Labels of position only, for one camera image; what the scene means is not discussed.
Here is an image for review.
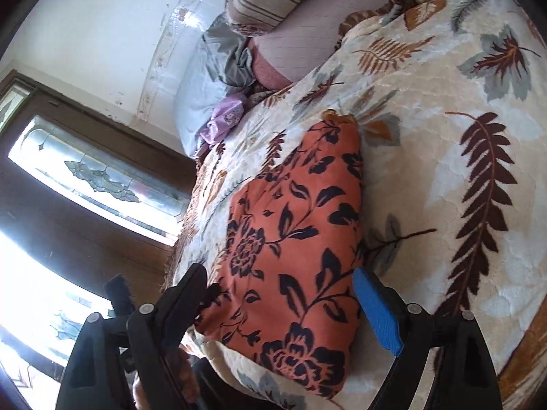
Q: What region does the purple printed cloth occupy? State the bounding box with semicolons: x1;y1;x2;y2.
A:
196;94;247;151

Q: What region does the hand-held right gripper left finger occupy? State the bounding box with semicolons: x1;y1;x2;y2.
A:
55;263;209;410

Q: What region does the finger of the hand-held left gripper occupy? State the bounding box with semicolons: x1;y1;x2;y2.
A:
104;275;134;322

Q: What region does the orange floral garment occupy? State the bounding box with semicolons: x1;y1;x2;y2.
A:
194;110;367;399

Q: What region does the striped beige pillow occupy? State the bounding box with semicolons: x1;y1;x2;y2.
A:
226;0;343;38

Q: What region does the white bed headboard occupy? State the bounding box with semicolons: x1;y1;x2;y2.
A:
137;0;266;131

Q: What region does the grey-blue pillow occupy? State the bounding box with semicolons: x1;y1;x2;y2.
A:
173;12;257;156

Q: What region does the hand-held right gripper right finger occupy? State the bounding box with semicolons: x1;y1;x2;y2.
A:
351;267;502;410

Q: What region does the mauve bed sheet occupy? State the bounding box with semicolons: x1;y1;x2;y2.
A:
250;0;439;92

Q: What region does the cream leaf-print blanket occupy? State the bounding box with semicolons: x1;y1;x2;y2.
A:
164;0;547;410

